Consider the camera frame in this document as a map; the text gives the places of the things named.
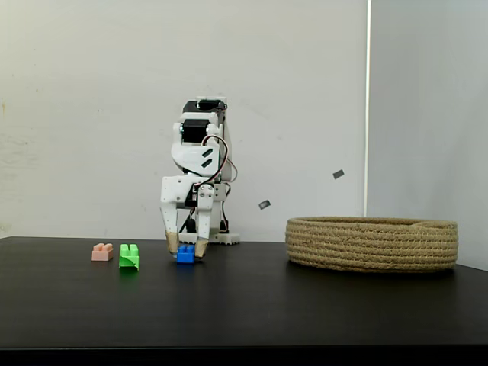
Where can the pink lego block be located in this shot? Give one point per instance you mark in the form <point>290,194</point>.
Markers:
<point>102,253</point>

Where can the green lego block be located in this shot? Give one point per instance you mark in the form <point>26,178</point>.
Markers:
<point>129,259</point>

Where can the grey tape piece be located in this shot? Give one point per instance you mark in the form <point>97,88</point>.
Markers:
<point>265,204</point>
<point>338,174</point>

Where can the white vertical wall strip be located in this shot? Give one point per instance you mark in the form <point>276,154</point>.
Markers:
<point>368,114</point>

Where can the blue lego block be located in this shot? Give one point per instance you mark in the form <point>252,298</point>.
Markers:
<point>185,256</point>

